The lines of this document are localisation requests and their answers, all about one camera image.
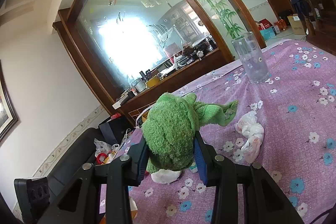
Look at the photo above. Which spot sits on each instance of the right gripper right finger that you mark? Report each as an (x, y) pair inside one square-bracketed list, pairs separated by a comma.
[(264, 201)]

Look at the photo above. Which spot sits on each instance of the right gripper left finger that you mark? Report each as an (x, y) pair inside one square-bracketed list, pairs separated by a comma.
[(79, 200)]

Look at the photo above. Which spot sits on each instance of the green towel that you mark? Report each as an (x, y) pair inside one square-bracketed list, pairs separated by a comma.
[(170, 128)]

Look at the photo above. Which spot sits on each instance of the teal cartoon tissue pack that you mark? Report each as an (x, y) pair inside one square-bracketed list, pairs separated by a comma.
[(193, 167)]

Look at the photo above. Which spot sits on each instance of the orange carton box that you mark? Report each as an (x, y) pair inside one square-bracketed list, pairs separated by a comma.
[(133, 208)]

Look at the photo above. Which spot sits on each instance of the black leather sofa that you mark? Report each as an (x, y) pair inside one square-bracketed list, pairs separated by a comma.
[(83, 150)]

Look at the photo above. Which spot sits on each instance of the white floral crumpled tissue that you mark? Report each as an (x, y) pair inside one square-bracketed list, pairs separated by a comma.
[(251, 129)]

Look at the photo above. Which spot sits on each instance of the purple floral tablecloth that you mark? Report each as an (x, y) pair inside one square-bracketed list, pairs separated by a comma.
[(293, 111)]

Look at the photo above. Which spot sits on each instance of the wooden glass partition cabinet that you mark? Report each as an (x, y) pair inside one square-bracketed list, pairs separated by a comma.
[(113, 43)]

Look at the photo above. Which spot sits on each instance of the framed wall painting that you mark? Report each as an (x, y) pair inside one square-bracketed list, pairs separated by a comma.
[(9, 116)]

